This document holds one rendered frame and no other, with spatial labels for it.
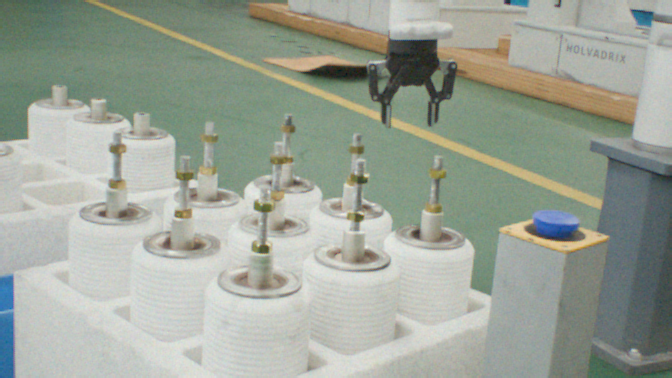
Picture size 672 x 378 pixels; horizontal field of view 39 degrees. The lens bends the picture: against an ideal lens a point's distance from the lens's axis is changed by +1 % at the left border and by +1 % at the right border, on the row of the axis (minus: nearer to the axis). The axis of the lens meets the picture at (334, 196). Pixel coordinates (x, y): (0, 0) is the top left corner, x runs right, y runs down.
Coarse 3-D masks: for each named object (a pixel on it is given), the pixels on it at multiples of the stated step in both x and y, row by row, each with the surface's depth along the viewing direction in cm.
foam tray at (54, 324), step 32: (32, 288) 99; (64, 288) 97; (32, 320) 100; (64, 320) 95; (96, 320) 91; (128, 320) 96; (480, 320) 98; (32, 352) 101; (64, 352) 95; (96, 352) 91; (128, 352) 86; (160, 352) 85; (192, 352) 87; (320, 352) 87; (384, 352) 88; (416, 352) 90; (448, 352) 94; (480, 352) 98
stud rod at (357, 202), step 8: (360, 160) 89; (360, 168) 89; (360, 184) 89; (360, 192) 89; (352, 200) 90; (360, 200) 90; (352, 208) 90; (360, 208) 90; (352, 224) 90; (360, 224) 91
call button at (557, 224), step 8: (536, 216) 83; (544, 216) 83; (552, 216) 83; (560, 216) 83; (568, 216) 83; (536, 224) 83; (544, 224) 82; (552, 224) 81; (560, 224) 81; (568, 224) 81; (576, 224) 82; (544, 232) 82; (552, 232) 82; (560, 232) 82; (568, 232) 82
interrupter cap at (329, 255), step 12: (324, 252) 92; (336, 252) 93; (372, 252) 93; (384, 252) 93; (324, 264) 89; (336, 264) 89; (348, 264) 89; (360, 264) 89; (372, 264) 90; (384, 264) 90
